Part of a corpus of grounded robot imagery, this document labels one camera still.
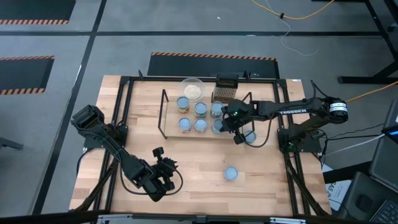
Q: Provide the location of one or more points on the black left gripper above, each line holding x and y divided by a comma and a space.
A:
157, 183

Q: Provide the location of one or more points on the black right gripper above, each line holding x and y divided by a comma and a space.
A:
237, 115

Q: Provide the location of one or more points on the can with blue lid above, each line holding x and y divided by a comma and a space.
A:
230, 173
201, 109
216, 109
217, 125
201, 125
250, 137

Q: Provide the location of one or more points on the orange label can blue lid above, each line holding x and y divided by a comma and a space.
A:
184, 124

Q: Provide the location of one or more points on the green label can blue lid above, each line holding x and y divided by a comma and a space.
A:
183, 103

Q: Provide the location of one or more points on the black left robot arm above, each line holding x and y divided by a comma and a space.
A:
124, 158

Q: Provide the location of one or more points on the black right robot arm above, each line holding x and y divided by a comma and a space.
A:
292, 111

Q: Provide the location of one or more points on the metal box grater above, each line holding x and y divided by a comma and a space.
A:
224, 95

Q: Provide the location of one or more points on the clear bowl of white grains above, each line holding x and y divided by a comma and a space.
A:
192, 91

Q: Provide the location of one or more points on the black mat with hazard stripes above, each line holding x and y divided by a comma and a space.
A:
211, 67
31, 9
21, 74

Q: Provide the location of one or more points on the black and silver crossbar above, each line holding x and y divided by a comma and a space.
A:
199, 219

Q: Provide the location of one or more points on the white paper sheet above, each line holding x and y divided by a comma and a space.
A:
337, 191

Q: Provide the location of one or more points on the black laptop with lit screen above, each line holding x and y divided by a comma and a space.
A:
392, 124

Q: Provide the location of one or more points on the black chair leg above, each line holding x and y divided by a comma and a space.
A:
9, 143

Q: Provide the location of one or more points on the black keyboard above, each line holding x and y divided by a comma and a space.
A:
388, 214

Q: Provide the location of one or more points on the black aluminium table frame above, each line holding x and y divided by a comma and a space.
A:
149, 78

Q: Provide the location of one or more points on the black desk frame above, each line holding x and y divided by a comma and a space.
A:
367, 79

